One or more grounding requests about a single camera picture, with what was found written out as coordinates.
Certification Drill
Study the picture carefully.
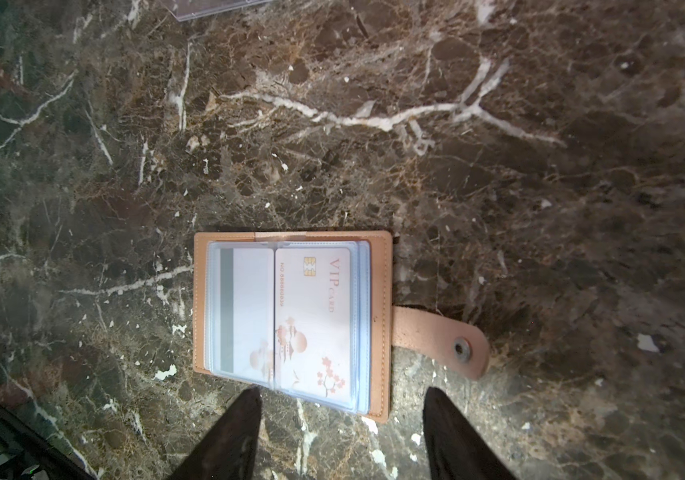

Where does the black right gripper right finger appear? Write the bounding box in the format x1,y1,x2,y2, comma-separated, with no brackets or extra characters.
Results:
422,387,515,480

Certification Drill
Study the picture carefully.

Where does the clear acrylic organizer box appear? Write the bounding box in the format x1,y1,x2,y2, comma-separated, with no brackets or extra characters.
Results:
160,0,270,22

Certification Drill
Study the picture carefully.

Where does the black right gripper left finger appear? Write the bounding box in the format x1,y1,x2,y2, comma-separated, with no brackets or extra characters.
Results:
168,386,262,480

